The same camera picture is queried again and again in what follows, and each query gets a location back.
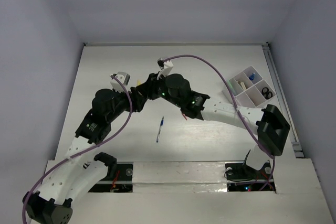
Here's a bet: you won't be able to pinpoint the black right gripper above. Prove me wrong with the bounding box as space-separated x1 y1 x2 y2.
137 70 183 108

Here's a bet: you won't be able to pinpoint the black handled scissors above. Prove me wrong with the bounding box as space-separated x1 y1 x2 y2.
261 87 274 100

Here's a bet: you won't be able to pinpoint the green highlighter pen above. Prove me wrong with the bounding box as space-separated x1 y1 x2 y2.
227 81 236 96

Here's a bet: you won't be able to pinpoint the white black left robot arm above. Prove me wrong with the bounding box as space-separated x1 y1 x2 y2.
22 84 157 223

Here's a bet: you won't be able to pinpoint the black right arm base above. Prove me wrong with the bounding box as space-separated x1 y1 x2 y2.
224 157 272 182

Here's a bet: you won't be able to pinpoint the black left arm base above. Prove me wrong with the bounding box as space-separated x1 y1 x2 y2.
101 163 133 185

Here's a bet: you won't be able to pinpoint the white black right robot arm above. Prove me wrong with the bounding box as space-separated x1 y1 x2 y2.
132 73 290 178

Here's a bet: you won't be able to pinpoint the blue gel pen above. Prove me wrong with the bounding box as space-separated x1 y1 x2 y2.
156 116 164 143

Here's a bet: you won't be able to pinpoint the white divided organizer box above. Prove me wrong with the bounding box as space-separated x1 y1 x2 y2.
227 66 276 108

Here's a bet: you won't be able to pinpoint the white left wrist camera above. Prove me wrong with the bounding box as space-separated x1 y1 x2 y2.
110 71 130 92

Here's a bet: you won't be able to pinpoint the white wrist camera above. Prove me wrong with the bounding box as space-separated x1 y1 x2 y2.
110 71 130 92
156 58 173 80

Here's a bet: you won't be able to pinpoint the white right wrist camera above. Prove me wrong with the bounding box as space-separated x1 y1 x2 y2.
156 58 173 80

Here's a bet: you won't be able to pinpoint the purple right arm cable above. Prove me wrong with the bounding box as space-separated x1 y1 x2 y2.
160 55 276 190

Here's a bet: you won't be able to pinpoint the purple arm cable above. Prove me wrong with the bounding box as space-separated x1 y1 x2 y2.
22 76 133 222
160 55 276 190

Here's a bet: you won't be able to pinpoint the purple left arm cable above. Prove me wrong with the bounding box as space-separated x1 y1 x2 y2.
22 76 133 222

